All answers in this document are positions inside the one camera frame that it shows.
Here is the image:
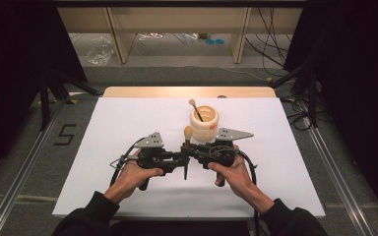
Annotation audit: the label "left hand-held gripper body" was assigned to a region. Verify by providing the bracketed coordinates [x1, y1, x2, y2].
[134, 132, 176, 192]

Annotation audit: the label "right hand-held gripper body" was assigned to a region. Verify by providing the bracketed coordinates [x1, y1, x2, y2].
[193, 127, 255, 188]

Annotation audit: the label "large makeup brush gold ferrule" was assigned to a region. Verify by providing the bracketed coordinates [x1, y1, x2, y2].
[182, 125, 194, 181]

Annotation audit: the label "cream ribbed brush holder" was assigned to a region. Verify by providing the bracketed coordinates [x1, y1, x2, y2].
[189, 104, 221, 145]

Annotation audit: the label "person's left hand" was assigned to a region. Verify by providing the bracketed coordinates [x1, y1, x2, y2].
[103, 148, 164, 205]

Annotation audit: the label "person's right hand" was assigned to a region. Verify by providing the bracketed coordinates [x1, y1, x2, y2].
[207, 145, 275, 214]

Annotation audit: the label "white table sheet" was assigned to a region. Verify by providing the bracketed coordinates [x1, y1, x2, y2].
[51, 96, 327, 219]

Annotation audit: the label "black metal stand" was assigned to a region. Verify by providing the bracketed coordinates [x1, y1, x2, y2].
[38, 67, 100, 132]
[269, 63, 319, 129]

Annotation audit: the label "clear plastic bag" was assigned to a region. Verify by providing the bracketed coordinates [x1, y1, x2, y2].
[86, 36, 116, 67]

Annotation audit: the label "wooden shelf unit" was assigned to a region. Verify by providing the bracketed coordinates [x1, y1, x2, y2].
[56, 7, 304, 65]

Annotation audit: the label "black curtain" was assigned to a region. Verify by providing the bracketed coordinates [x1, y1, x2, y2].
[0, 0, 89, 190]
[283, 0, 378, 227]

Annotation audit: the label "left hand-held gripper cable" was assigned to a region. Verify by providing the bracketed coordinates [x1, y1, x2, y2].
[108, 137, 146, 189]

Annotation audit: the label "hand-held gripper cable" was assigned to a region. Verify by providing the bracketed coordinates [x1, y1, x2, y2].
[108, 137, 146, 189]
[210, 146, 261, 236]

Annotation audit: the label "right hand-held gripper cable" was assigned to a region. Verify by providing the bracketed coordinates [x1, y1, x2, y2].
[210, 146, 261, 236]

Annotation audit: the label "black floor cables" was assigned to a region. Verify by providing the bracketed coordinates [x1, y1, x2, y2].
[280, 94, 333, 132]

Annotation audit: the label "bundle of black cables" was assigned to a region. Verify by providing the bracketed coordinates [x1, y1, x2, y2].
[244, 7, 293, 78]

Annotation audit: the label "white cord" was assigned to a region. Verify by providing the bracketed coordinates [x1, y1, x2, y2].
[137, 31, 165, 41]

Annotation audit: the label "aluminium floor rail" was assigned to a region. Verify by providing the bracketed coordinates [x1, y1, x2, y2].
[303, 116, 375, 236]
[0, 97, 67, 236]

